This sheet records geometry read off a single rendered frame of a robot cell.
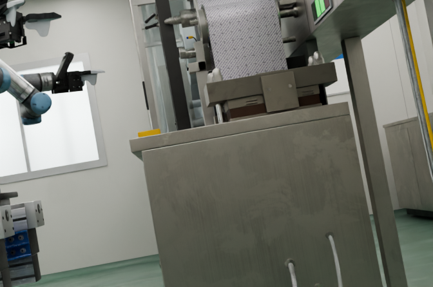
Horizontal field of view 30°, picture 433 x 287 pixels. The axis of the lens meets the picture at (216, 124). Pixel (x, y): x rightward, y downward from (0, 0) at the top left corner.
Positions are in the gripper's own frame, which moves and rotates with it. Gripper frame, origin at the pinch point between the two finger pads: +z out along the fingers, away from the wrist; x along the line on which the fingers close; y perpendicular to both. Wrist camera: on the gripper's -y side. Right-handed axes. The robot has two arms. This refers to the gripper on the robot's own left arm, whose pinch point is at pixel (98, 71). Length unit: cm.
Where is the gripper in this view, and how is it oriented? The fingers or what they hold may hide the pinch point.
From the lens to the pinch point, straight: 324.5
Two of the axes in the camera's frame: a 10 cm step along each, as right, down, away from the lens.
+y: 1.1, 9.9, 0.6
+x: 4.8, 0.0, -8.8
